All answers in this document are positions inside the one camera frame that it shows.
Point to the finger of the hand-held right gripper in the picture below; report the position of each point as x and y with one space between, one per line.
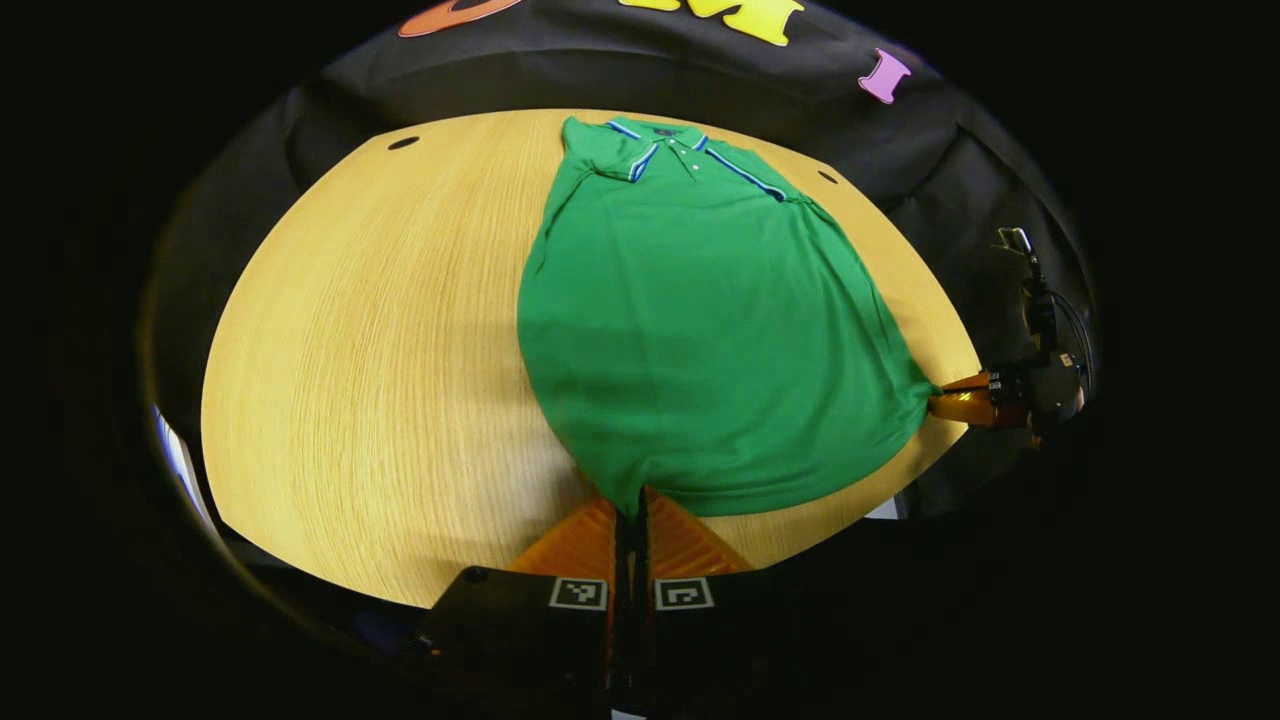
965 382
965 408

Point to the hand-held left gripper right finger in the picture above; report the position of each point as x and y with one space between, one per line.
720 640

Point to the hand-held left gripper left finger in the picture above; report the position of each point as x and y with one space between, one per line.
520 640

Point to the green T-shirt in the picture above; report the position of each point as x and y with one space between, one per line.
700 340

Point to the blue-lit computer screen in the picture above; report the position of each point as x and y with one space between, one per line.
180 465

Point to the black backdrop cloth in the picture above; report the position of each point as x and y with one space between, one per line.
600 70

